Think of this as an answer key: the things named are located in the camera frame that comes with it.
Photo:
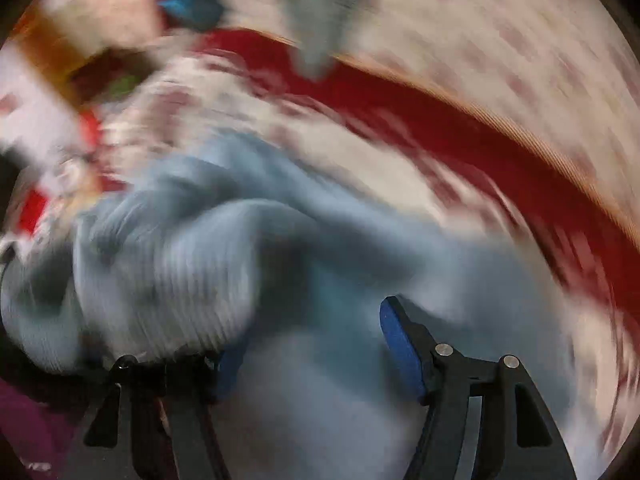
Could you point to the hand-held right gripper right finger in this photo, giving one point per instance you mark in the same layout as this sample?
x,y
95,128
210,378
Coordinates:
x,y
400,350

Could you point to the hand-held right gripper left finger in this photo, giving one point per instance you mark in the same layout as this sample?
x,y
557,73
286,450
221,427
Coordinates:
x,y
229,370

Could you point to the light blue pants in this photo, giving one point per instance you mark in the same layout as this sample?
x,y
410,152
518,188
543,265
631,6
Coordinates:
x,y
200,260

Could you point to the dark magenta cloth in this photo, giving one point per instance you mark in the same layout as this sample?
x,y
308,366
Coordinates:
x,y
30,422

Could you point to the cream floral blanket red border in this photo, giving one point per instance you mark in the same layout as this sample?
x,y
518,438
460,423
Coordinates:
x,y
450,125

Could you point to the red item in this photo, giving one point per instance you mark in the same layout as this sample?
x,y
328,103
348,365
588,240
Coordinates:
x,y
32,210

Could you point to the grey cloth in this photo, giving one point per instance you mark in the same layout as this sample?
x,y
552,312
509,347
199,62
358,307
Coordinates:
x,y
315,15

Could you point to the orange brown cloth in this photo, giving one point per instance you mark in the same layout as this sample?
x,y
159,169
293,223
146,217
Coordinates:
x,y
47,55

